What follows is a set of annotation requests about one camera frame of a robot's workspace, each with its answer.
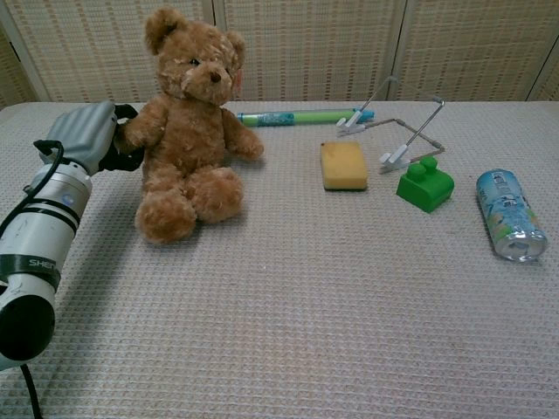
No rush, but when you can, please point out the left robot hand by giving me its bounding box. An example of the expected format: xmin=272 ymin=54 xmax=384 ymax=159
xmin=45 ymin=100 xmax=145 ymax=175

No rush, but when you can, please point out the woven bamboo folding screen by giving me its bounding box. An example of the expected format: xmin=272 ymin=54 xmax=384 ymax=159
xmin=0 ymin=0 xmax=559 ymax=110

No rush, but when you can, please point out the brown teddy bear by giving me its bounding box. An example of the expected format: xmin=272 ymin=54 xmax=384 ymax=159
xmin=116 ymin=6 xmax=266 ymax=244

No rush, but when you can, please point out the blue printed plastic bottle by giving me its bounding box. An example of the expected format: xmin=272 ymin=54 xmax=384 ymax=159
xmin=475 ymin=168 xmax=549 ymax=263

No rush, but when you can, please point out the green tube with blue print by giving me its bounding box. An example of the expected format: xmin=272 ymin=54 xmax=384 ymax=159
xmin=237 ymin=108 xmax=376 ymax=128

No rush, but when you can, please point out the green toy building block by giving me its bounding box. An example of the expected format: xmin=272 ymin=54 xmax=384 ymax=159
xmin=396 ymin=156 xmax=455 ymax=215

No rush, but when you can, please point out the metal wire clip hanger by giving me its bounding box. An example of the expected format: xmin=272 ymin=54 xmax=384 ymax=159
xmin=335 ymin=77 xmax=446 ymax=175

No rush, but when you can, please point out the yellow sponge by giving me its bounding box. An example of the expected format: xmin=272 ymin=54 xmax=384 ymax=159
xmin=319 ymin=141 xmax=369 ymax=193

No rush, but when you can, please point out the woven beige tablecloth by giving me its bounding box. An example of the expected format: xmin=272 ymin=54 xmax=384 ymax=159
xmin=0 ymin=100 xmax=559 ymax=419

